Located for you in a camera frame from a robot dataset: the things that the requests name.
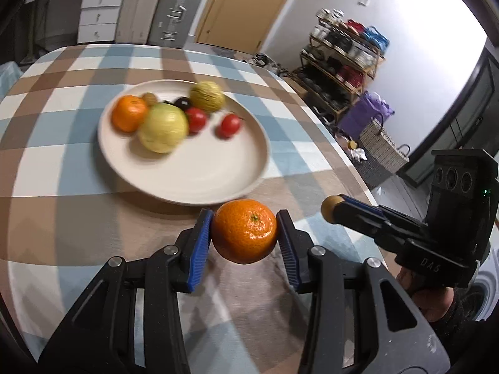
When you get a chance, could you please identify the beige suitcase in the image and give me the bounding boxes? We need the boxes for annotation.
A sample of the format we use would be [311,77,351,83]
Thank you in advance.
[116,0,170,45]

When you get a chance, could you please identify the white desk with drawers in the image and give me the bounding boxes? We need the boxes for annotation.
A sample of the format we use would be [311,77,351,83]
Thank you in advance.
[25,0,129,45]

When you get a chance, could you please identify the pile of shoes on floor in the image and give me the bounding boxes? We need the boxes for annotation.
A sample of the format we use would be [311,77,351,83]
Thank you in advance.
[242,52,291,79]

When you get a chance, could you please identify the wooden door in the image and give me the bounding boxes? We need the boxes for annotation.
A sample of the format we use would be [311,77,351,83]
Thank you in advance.
[195,0,307,53]

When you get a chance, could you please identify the grey suitcase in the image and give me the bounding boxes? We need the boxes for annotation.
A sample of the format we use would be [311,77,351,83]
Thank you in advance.
[148,0,207,49]

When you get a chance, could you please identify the round red tomato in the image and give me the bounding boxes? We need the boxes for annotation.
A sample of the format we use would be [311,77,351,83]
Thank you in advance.
[185,107,208,133]

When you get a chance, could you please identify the rows of shoes on rack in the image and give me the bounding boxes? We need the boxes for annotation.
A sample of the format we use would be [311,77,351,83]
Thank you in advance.
[308,8,390,98]

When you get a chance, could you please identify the cream round plate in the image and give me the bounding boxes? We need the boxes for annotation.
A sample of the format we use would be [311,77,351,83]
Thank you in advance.
[97,80,271,206]

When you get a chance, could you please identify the person's right hand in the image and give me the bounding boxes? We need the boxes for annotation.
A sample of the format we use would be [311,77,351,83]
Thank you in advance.
[395,267,457,322]

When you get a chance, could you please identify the woven basket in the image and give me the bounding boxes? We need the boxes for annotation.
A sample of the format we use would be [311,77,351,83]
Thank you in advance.
[359,117,411,173]

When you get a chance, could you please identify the purple bag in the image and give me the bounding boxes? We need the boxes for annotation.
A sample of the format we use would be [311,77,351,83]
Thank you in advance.
[337,91,394,137]

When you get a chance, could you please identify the wooden shoe rack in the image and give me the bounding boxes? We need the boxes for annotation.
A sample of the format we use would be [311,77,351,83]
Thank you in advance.
[298,8,390,125]

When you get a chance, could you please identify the large yellow-green apple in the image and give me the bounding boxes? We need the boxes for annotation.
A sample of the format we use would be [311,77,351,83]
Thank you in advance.
[137,103,190,154]

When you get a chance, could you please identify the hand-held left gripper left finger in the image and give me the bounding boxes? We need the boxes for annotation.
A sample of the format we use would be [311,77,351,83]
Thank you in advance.
[39,208,214,374]

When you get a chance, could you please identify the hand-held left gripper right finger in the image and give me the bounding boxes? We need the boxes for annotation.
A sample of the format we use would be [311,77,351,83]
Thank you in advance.
[276,209,453,374]

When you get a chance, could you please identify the person's right forearm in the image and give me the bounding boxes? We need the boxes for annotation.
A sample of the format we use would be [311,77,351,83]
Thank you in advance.
[427,286,492,374]

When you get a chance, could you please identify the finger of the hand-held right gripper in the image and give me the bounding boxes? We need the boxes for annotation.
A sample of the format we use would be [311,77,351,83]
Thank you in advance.
[338,194,426,231]
[334,202,409,257]

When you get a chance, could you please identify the checked brown blue tablecloth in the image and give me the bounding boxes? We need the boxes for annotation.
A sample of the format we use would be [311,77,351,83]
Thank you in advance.
[0,43,386,363]

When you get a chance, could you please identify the orange mandarin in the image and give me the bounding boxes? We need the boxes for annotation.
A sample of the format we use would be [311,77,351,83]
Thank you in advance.
[211,199,278,265]
[111,95,149,133]

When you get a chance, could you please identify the dark glass door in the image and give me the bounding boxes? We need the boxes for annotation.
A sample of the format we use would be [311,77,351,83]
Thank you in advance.
[401,43,499,188]

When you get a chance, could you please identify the oval red tomato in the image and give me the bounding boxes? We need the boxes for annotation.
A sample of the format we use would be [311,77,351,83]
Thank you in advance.
[216,114,242,139]

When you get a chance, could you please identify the small yellow-green melon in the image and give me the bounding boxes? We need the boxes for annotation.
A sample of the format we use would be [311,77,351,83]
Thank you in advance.
[190,81,227,113]

